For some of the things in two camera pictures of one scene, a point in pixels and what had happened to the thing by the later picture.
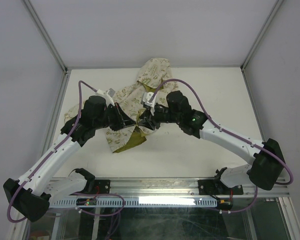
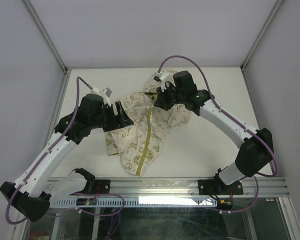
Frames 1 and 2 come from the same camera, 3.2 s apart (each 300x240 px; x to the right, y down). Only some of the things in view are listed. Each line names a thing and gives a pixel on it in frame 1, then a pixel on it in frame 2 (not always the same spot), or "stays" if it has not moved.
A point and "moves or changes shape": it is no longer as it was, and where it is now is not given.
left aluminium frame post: [56, 52] stays
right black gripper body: [163, 115] → [171, 96]
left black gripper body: [113, 118] stays
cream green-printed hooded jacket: [154, 76] moves or changes shape
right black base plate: [217, 187] stays
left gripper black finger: [126, 120] stays
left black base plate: [102, 186] stays
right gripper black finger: [146, 120] → [159, 101]
